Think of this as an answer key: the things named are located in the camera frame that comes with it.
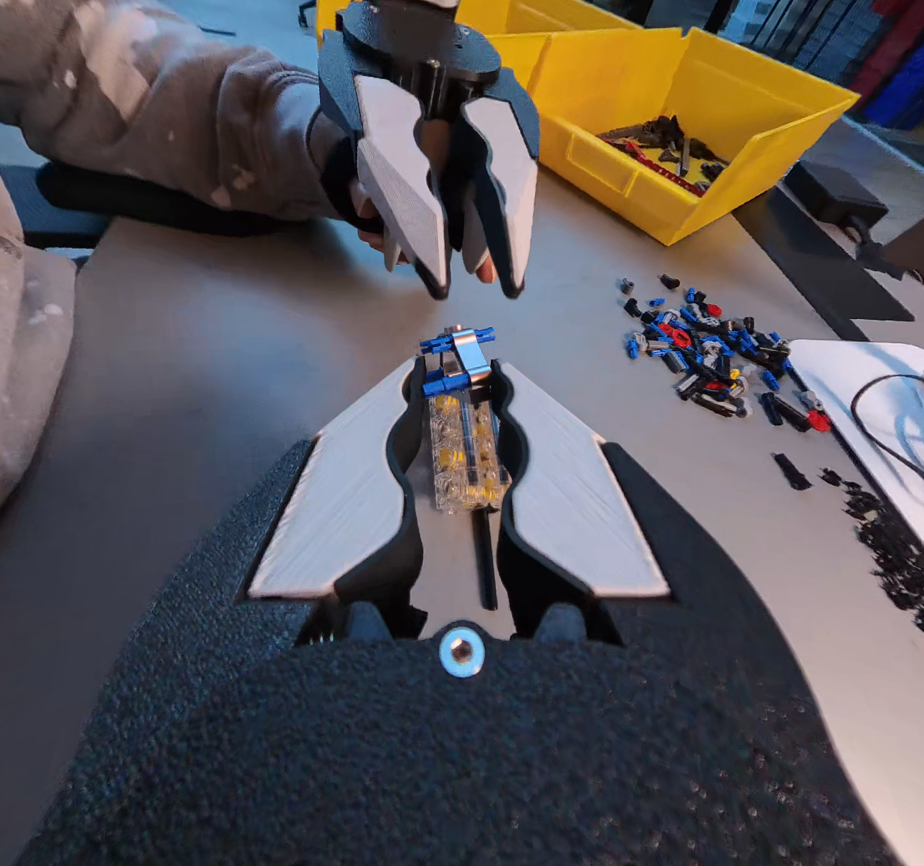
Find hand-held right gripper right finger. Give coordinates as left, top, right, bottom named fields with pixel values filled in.
left=493, top=362, right=671, bottom=600

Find yellow plastic bin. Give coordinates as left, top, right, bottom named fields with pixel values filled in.
left=315, top=0, right=645, bottom=81

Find pile of small black pins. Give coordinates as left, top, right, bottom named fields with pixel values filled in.
left=819, top=467, right=924, bottom=630

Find yellow bin with black parts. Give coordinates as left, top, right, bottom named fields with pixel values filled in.
left=529, top=27, right=861, bottom=247

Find black desk cable cover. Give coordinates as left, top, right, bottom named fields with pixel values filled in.
left=731, top=186, right=915, bottom=341

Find pile of mixed toy parts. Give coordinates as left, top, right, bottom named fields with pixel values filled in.
left=623, top=287, right=833, bottom=435

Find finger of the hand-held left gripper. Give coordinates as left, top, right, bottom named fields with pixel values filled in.
left=354, top=75, right=453, bottom=301
left=461, top=95, right=540, bottom=300

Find black chair armrest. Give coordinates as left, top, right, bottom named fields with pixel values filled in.
left=36, top=158, right=293, bottom=239

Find clear toy brick engine model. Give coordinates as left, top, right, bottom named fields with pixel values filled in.
left=419, top=324, right=515, bottom=612

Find black adapter cable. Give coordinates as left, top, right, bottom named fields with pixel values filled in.
left=848, top=215, right=903, bottom=276

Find red toy part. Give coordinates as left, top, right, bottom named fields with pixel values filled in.
left=612, top=138, right=707, bottom=197

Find coloured storage racks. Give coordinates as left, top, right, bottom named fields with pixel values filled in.
left=718, top=0, right=924, bottom=132

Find grey perforated toy plate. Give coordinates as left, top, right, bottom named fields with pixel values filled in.
left=433, top=328, right=495, bottom=385

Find heap of black toy parts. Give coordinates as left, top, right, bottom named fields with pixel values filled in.
left=598, top=114, right=730, bottom=184

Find person's left forearm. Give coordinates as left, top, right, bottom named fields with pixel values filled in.
left=0, top=0, right=340, bottom=223

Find grey desk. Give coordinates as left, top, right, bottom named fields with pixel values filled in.
left=0, top=0, right=924, bottom=866

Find white tray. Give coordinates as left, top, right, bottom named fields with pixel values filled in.
left=785, top=339, right=924, bottom=543

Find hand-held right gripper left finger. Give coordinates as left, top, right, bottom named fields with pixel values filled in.
left=249, top=359, right=428, bottom=601

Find person's left hand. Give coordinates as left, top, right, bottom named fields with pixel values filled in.
left=321, top=135, right=501, bottom=285

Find black power adapter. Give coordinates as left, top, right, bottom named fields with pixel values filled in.
left=783, top=160, right=890, bottom=233

